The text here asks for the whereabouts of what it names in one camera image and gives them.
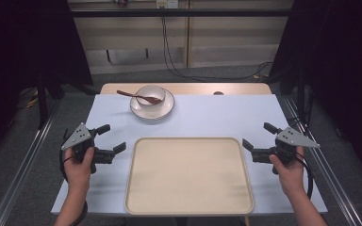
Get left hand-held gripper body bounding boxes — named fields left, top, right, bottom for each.
left=60, top=121, right=117, bottom=174

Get aluminium floor rail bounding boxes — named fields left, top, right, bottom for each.
left=0, top=97, right=63, bottom=226
left=284, top=95, right=362, bottom=226

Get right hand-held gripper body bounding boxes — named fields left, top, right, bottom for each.
left=251, top=125, right=321, bottom=175

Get black curtain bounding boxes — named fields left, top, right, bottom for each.
left=0, top=0, right=94, bottom=164
left=268, top=0, right=362, bottom=177

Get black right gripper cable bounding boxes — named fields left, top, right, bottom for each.
left=294, top=153, right=315, bottom=201

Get white table board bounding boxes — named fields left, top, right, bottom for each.
left=50, top=93, right=329, bottom=217

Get person's right hand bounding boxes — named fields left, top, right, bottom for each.
left=269, top=145, right=306, bottom=196

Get white plate with dark rim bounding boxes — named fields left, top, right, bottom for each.
left=129, top=87, right=175, bottom=121

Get black horizontal frame bar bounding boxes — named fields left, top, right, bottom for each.
left=70, top=8, right=295, bottom=18

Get brown wooden spoon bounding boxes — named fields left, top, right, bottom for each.
left=116, top=89, right=164, bottom=105

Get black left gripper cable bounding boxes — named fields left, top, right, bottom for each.
left=58, top=128, right=90, bottom=226

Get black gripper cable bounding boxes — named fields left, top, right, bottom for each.
left=294, top=153, right=315, bottom=201
left=58, top=128, right=90, bottom=226

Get black metal stand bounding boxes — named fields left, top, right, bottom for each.
left=35, top=73, right=50, bottom=130

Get person's left hand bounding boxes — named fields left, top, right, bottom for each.
left=63, top=146, right=96, bottom=190

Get white wall socket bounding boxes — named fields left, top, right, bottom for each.
left=155, top=0, right=180, bottom=9

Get white bowl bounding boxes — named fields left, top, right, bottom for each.
left=135, top=85, right=167, bottom=109

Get black wall cables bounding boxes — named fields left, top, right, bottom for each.
left=160, top=16, right=275, bottom=84

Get beige rectangular tray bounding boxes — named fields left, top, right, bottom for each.
left=123, top=137, right=255, bottom=217

